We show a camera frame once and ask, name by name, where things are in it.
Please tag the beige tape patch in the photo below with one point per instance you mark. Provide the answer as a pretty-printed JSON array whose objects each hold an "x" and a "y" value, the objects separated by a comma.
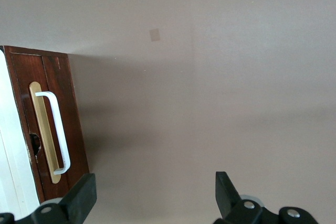
[{"x": 155, "y": 35}]

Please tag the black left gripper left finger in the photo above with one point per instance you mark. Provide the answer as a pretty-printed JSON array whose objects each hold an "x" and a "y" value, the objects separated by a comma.
[{"x": 78, "y": 197}]

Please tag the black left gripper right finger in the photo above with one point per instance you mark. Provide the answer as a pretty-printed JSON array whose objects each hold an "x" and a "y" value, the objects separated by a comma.
[{"x": 227, "y": 195}]

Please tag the white drawer cabinet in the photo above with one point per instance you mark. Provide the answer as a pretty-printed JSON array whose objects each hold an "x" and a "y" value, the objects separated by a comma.
[{"x": 10, "y": 129}]

